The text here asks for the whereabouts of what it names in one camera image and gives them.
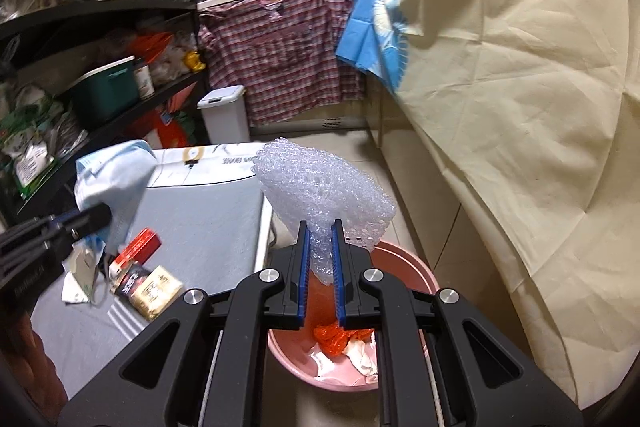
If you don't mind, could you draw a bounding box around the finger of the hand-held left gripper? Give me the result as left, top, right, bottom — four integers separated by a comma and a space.
30, 202, 112, 249

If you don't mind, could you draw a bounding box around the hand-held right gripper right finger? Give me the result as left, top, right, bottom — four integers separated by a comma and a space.
331, 219, 586, 427

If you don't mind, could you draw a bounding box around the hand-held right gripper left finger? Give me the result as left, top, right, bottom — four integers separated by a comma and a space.
57, 221, 309, 427

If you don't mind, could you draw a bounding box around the blue face mask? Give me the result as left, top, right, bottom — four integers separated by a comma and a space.
74, 139, 157, 253

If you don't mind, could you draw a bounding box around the pink plastic basin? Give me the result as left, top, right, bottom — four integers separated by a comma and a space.
266, 241, 441, 392

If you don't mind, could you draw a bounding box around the clear bubble wrap sheet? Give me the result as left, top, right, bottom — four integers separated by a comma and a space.
255, 138, 397, 285

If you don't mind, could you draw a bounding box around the person's left forearm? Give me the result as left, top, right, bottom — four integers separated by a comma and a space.
0, 307, 68, 427

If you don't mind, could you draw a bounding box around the white lidded trash bin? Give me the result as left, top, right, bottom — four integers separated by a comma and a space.
196, 86, 251, 146

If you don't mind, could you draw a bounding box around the red white cardboard box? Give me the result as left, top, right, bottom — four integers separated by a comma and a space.
107, 228, 162, 280

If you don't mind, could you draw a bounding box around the orange crumpled plastic bag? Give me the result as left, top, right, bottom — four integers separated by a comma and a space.
312, 324, 375, 358

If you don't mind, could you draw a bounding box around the white crumpled paper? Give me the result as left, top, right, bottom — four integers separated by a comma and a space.
307, 339, 381, 380

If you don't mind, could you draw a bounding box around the pile of snack packets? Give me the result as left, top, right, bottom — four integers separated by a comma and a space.
0, 102, 86, 202

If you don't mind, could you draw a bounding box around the beige snack packet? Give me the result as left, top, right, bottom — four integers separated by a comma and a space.
131, 264, 185, 323

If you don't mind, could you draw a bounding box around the grey fabric table cover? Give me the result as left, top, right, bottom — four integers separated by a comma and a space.
30, 142, 273, 400

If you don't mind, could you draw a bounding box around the green storage box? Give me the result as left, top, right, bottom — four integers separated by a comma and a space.
67, 56, 142, 128

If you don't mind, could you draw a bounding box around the white label jar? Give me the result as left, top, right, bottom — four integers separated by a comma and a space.
132, 59, 156, 100

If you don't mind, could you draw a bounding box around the black metal shelf rack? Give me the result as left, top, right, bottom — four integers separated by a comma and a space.
0, 0, 211, 218

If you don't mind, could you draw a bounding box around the red plaid shirt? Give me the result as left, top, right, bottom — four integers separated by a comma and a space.
197, 0, 368, 125

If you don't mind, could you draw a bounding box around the blue white patterned cloth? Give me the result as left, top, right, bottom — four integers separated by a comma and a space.
335, 0, 421, 90

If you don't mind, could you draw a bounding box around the cream cloth sheet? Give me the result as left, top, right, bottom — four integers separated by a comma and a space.
370, 0, 631, 408

